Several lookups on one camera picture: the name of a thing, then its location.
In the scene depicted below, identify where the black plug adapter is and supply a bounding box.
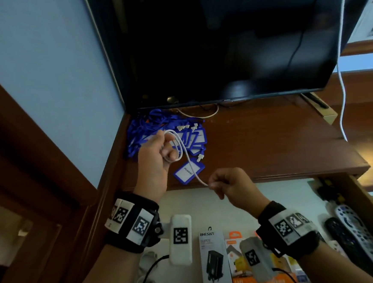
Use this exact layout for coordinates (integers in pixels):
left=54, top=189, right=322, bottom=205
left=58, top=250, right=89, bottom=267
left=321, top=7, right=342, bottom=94
left=317, top=185, right=335, bottom=201

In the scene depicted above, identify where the black right wristband with markers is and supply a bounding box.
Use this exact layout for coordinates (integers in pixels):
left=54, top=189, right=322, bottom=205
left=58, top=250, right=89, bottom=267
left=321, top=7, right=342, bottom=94
left=253, top=197, right=327, bottom=263

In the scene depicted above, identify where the brown wooden side cabinet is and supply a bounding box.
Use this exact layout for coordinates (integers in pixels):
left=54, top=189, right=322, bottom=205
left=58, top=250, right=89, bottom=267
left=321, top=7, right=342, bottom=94
left=316, top=68, right=373, bottom=197

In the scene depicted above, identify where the person's right forearm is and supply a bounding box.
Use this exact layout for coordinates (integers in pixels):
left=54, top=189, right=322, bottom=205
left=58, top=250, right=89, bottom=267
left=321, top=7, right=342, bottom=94
left=296, top=238, right=373, bottom=283

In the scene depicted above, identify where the white cream tube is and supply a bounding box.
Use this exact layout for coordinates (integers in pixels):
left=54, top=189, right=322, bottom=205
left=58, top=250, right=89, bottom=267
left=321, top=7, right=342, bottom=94
left=287, top=254, right=311, bottom=283

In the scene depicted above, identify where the small white remote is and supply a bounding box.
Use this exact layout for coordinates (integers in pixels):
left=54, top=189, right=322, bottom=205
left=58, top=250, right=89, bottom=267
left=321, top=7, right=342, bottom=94
left=328, top=239, right=348, bottom=260

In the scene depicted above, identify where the black television stand leg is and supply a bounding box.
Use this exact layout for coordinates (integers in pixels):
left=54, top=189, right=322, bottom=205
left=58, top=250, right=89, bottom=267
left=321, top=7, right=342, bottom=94
left=301, top=90, right=330, bottom=111

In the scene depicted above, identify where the person's left hand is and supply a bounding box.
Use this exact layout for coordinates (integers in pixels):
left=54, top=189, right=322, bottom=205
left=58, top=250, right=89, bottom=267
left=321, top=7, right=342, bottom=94
left=128, top=129, right=182, bottom=206

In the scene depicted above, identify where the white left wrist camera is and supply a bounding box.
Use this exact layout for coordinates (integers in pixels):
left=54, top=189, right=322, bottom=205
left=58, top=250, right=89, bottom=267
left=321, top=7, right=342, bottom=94
left=160, top=213, right=196, bottom=268

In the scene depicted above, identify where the pile of blue ID lanyards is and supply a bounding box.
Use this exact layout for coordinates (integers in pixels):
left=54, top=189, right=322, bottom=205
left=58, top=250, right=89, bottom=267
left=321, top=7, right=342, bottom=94
left=125, top=105, right=209, bottom=163

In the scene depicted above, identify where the black left camera cable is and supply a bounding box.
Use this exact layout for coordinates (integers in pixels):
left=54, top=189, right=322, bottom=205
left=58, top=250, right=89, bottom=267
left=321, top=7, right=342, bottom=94
left=136, top=254, right=172, bottom=283

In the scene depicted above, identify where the black television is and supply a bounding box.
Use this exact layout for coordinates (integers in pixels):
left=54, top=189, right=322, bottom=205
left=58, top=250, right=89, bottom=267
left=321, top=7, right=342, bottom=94
left=82, top=0, right=373, bottom=115

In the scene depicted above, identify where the thick white power cable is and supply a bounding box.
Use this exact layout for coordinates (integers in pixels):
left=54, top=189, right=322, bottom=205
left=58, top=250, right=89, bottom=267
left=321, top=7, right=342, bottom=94
left=330, top=0, right=364, bottom=143

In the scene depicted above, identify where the white charger box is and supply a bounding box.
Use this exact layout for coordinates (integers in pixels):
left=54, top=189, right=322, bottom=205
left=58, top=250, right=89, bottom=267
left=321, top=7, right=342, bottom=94
left=198, top=229, right=234, bottom=283

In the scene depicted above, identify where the blue badge holder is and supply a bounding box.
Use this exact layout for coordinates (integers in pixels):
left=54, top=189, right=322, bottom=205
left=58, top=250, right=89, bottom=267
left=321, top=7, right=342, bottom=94
left=171, top=153, right=207, bottom=186

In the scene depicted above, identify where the thin beige cable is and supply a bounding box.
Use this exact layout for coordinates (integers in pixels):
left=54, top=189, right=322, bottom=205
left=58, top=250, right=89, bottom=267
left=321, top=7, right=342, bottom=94
left=176, top=103, right=220, bottom=121

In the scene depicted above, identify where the large white remote control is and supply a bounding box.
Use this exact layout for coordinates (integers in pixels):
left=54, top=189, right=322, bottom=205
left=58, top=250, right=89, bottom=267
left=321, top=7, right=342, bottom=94
left=335, top=202, right=373, bottom=282

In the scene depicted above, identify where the black camera cable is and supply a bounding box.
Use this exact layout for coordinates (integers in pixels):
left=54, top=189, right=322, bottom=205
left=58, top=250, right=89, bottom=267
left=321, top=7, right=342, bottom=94
left=272, top=265, right=301, bottom=283
left=136, top=254, right=172, bottom=283

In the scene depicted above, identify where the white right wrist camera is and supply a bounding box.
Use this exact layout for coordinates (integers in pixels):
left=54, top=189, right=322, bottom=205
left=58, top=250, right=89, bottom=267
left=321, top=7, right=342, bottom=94
left=239, top=235, right=279, bottom=283

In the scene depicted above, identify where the black left wristband with markers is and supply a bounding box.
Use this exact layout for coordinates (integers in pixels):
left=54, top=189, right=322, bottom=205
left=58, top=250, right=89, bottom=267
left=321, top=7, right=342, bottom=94
left=101, top=188, right=165, bottom=257

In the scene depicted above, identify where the wooden drawer with white bottom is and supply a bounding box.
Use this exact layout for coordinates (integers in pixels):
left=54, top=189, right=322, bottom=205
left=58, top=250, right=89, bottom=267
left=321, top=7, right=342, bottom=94
left=113, top=170, right=373, bottom=283

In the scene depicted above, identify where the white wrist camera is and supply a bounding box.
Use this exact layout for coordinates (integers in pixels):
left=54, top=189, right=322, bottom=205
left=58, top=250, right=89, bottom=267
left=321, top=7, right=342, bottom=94
left=160, top=213, right=196, bottom=268
left=239, top=235, right=279, bottom=283

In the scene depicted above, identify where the small yellow flashlight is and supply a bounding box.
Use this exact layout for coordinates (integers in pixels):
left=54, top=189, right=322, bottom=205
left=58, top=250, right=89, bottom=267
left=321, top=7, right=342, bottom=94
left=324, top=179, right=345, bottom=204

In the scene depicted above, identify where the printed newspaper sheet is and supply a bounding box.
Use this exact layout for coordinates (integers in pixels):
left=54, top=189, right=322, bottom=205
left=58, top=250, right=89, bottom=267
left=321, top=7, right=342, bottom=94
left=344, top=0, right=373, bottom=44

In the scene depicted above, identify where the person's left forearm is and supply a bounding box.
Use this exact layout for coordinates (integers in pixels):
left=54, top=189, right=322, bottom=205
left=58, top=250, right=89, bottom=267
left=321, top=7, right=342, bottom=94
left=63, top=241, right=143, bottom=283

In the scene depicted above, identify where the wide black remote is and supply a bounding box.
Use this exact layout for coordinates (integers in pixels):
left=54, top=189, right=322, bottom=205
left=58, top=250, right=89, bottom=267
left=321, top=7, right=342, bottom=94
left=324, top=214, right=373, bottom=281

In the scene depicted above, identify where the orange charger box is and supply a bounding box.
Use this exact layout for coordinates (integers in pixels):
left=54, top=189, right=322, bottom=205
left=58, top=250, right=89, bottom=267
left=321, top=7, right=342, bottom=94
left=224, top=229, right=266, bottom=283
left=263, top=250, right=298, bottom=283

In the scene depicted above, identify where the person's right hand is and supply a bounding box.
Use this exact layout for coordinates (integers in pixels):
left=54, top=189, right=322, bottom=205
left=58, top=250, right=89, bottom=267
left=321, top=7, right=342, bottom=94
left=207, top=164, right=272, bottom=223

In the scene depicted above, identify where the black wristband with markers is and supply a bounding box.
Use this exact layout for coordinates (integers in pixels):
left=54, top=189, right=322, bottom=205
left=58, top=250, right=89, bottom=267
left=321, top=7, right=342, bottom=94
left=253, top=197, right=327, bottom=263
left=101, top=188, right=165, bottom=257

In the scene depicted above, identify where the black right camera cable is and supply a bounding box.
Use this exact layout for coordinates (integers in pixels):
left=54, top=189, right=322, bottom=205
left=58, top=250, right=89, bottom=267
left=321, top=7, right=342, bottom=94
left=272, top=265, right=301, bottom=283

